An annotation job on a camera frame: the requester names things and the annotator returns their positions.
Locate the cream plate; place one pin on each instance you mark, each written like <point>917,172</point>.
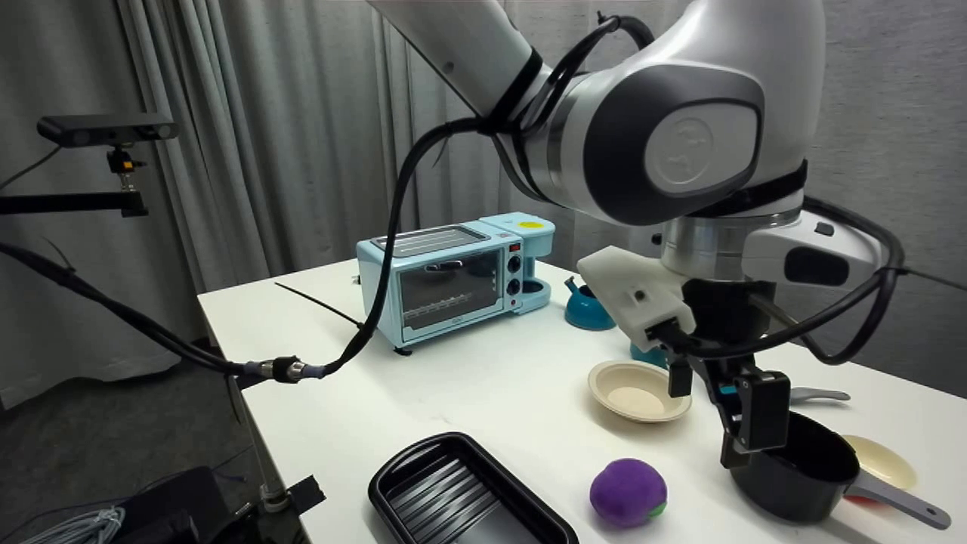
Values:
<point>888,461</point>

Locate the grey curtain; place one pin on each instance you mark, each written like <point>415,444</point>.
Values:
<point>282,122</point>

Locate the black bag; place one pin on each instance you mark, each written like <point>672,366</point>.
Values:
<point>171,504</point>

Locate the light blue toaster oven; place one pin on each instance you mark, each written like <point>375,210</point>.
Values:
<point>441,283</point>

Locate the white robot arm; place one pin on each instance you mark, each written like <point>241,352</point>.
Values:
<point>766,49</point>

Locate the purple round toy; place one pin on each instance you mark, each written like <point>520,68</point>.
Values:
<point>627,492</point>

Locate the cream bowl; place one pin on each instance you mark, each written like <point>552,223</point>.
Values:
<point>637,395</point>

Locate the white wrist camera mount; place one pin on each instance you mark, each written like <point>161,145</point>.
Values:
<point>629,290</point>

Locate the black camera on clamp arm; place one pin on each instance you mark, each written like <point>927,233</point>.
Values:
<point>106,129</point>

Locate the clear plastic bag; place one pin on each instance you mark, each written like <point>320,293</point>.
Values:
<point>76,526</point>

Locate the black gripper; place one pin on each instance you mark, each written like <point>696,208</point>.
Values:
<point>730,308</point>

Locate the black ridged tray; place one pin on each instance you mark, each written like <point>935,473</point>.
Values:
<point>455,493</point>

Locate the teal cup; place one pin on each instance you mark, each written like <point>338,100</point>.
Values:
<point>592,309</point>
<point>652,355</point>

